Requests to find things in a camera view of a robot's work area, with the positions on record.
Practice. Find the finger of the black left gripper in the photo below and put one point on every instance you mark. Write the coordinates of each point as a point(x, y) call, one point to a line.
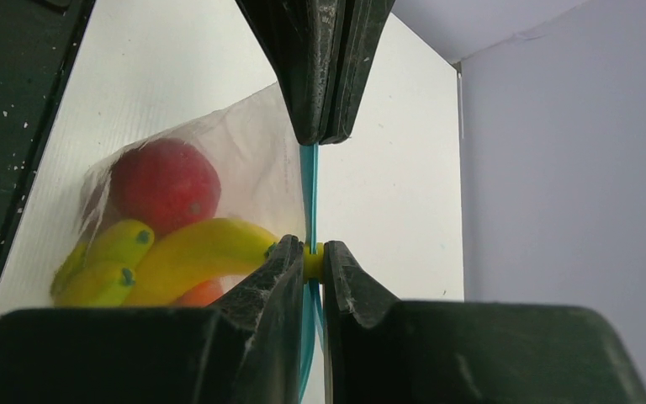
point(358, 29)
point(302, 40)

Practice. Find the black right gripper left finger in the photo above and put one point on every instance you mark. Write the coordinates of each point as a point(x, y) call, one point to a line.
point(243, 348)

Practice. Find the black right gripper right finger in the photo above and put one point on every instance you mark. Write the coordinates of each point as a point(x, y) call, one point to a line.
point(382, 349)

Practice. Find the orange toy carrot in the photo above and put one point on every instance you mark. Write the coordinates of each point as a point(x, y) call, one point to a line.
point(201, 295)

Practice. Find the clear zip top bag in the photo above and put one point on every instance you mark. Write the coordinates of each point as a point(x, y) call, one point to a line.
point(252, 146)

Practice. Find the yellow toy banana bunch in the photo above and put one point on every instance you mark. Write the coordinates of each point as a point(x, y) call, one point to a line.
point(101, 273)

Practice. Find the red toy apple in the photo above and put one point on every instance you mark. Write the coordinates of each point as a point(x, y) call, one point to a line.
point(167, 183)

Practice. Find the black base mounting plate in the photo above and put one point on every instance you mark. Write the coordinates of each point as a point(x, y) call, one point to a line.
point(39, 41)

